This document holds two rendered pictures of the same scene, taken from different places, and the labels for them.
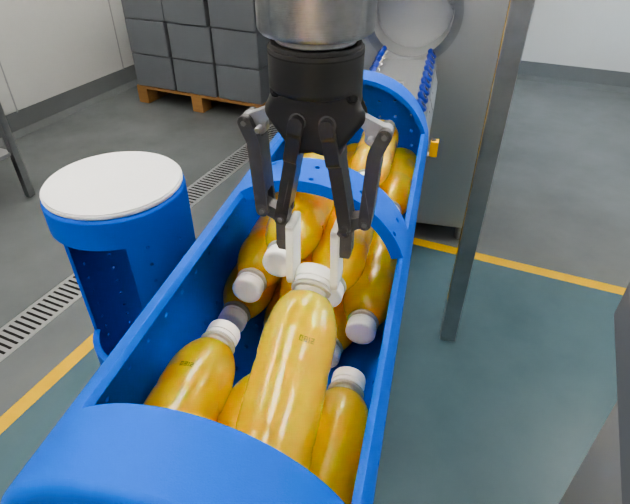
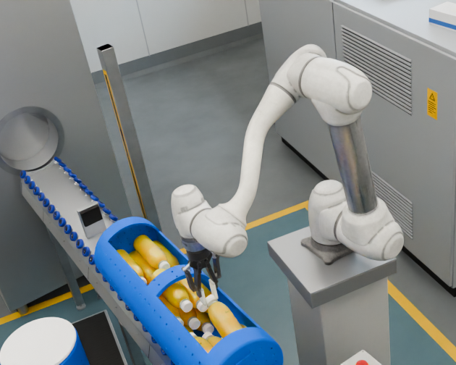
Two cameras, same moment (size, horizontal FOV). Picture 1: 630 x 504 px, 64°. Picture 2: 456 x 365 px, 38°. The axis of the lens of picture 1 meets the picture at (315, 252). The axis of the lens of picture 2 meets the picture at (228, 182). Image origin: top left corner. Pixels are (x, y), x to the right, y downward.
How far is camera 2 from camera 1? 1.81 m
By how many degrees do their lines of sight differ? 34
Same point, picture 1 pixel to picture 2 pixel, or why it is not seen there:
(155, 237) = (81, 353)
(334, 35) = not seen: hidden behind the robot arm
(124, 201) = (62, 346)
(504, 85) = (140, 171)
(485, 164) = (151, 214)
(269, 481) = (254, 331)
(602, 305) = not seen: hidden behind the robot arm
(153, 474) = (239, 341)
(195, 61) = not seen: outside the picture
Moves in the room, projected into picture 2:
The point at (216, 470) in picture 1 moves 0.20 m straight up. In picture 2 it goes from (246, 334) to (237, 285)
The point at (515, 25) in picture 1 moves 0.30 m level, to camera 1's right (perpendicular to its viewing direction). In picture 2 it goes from (132, 144) to (177, 116)
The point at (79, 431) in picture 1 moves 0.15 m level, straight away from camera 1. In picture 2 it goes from (216, 352) to (167, 354)
